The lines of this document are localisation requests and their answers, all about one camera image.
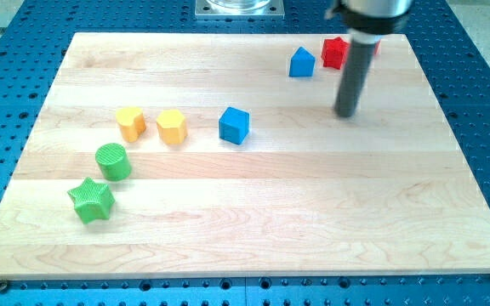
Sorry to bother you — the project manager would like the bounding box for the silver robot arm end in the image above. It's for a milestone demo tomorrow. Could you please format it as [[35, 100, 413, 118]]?
[[324, 0, 414, 44]]

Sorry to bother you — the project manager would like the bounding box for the blue cube block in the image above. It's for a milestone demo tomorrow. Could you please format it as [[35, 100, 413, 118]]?
[[219, 107, 250, 145]]

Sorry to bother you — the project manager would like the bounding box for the red star block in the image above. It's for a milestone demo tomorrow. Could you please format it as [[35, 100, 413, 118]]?
[[321, 37, 350, 70]]

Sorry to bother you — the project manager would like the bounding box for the green star block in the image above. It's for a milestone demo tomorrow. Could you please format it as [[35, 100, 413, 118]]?
[[67, 177, 115, 224]]

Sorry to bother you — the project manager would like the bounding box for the yellow hexagon block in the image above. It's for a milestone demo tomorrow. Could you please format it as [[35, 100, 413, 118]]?
[[156, 109, 187, 145]]

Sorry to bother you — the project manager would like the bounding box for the light wooden board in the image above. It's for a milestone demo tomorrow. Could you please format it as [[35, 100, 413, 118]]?
[[0, 32, 490, 280]]

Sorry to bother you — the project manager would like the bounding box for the blue pentagon house block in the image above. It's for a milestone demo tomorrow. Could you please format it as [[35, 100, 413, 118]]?
[[288, 47, 316, 77]]

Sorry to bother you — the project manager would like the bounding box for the yellow heart block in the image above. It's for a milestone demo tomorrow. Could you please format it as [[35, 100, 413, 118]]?
[[116, 107, 146, 143]]

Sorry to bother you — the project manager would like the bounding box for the green cylinder block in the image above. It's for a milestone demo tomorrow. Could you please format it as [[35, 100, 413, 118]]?
[[94, 143, 132, 181]]

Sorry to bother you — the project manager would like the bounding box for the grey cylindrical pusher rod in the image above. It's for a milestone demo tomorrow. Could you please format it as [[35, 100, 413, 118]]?
[[334, 40, 376, 118]]

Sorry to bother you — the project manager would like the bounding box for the red block behind rod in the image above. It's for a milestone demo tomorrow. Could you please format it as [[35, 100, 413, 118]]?
[[373, 40, 381, 56]]

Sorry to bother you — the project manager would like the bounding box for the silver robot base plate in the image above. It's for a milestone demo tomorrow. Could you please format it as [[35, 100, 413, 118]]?
[[194, 0, 285, 20]]

